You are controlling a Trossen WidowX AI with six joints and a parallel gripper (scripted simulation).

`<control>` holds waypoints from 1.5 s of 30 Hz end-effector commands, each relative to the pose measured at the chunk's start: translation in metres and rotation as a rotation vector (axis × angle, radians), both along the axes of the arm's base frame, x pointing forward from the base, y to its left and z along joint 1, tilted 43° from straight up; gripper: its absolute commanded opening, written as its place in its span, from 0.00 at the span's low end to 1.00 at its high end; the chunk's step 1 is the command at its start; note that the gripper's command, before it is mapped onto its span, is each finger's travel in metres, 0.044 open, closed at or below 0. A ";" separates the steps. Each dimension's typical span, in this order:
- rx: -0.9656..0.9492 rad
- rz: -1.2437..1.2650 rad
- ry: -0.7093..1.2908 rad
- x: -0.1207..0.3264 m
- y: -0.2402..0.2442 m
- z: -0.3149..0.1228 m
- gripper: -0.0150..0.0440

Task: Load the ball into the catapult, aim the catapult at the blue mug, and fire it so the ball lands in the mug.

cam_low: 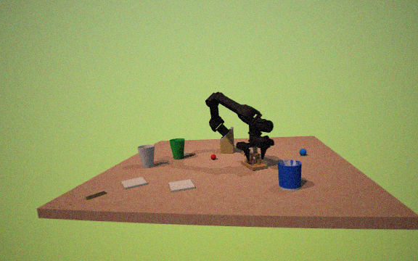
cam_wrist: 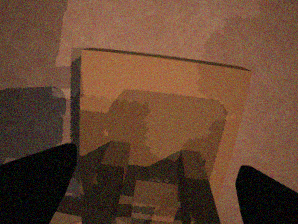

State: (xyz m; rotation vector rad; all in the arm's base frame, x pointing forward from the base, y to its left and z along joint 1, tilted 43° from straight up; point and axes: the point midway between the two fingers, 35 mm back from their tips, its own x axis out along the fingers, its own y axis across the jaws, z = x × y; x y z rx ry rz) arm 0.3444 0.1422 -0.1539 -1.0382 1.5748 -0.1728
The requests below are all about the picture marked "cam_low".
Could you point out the blue ball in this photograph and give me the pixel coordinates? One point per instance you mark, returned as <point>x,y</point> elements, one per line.
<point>302,152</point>

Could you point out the grey flat square tile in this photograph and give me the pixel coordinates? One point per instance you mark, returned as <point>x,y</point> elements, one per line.
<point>137,182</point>
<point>181,185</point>

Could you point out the dark grey cup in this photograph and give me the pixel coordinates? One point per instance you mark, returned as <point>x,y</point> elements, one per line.
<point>146,154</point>

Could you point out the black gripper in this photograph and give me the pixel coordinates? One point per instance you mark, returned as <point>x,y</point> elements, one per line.
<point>245,146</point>

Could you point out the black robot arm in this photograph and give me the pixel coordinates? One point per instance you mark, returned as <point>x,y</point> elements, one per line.
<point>245,113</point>

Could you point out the dark blue cup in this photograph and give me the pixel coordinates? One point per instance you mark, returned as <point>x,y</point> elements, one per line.
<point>289,175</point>

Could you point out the green cup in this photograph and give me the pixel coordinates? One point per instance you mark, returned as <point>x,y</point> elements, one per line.
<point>177,147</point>

